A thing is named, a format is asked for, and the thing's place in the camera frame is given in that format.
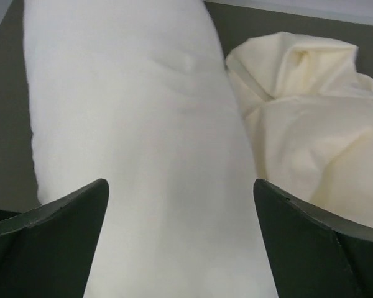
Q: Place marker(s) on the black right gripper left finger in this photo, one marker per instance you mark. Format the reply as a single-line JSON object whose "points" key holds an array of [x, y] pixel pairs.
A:
{"points": [[48, 251]]}

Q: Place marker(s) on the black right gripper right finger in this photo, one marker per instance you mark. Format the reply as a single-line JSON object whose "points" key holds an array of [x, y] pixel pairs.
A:
{"points": [[312, 252]]}

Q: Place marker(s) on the cream pillowcase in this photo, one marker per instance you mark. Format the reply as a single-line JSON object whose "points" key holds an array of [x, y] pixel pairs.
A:
{"points": [[309, 117]]}

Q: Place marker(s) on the white pillow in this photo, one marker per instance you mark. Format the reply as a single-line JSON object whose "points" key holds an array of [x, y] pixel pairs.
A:
{"points": [[135, 92]]}

